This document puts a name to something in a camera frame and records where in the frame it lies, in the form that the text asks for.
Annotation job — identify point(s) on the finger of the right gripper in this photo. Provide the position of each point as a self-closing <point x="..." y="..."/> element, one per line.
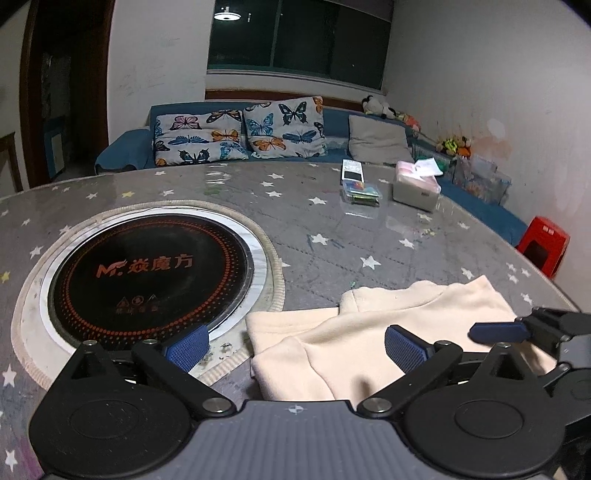
<point x="569" y="388"/>
<point x="562" y="334"/>

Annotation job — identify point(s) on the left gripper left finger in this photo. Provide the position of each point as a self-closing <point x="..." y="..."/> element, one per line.
<point x="107" y="415"/>

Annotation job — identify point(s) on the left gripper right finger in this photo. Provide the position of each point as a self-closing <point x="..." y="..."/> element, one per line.
<point x="483" y="415"/>

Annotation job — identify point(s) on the cream garment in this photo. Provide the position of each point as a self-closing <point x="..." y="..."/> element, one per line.
<point x="339" y="353"/>

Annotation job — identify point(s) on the red plastic stool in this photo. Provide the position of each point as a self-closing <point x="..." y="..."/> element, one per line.
<point x="544" y="244"/>

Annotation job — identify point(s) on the black induction cooktop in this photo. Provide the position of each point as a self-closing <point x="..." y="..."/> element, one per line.
<point x="152" y="277"/>

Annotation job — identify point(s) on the clear plastic storage bin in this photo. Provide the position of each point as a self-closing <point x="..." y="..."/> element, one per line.
<point x="482" y="179"/>

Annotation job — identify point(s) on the white tissue box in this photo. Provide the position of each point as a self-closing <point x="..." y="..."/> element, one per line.
<point x="416" y="184"/>

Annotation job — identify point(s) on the yellow orange plush toy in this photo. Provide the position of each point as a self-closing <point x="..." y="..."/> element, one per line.
<point x="455" y="146"/>

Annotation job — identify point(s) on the grey star tablecloth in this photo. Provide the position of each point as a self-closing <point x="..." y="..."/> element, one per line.
<point x="327" y="246"/>

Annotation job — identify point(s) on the white remote control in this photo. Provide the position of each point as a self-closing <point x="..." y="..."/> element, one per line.
<point x="352" y="170"/>

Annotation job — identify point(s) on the grey cushion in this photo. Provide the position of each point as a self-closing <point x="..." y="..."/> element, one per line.
<point x="378" y="142"/>

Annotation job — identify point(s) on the black white plush toy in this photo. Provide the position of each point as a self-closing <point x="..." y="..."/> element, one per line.
<point x="373" y="105"/>

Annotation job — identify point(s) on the left butterfly pillow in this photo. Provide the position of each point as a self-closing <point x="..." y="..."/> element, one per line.
<point x="188" y="138"/>

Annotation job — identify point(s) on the butterfly pillow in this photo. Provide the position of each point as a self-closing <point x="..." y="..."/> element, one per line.
<point x="288" y="128"/>
<point x="188" y="138"/>

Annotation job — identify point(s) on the right butterfly pillow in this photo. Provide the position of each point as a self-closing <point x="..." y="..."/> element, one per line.
<point x="288" y="128"/>

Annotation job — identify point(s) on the dark window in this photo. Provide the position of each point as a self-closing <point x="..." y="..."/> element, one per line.
<point x="343" y="41"/>

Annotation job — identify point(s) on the dark wooden door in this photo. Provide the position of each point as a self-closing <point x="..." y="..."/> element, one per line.
<point x="63" y="87"/>

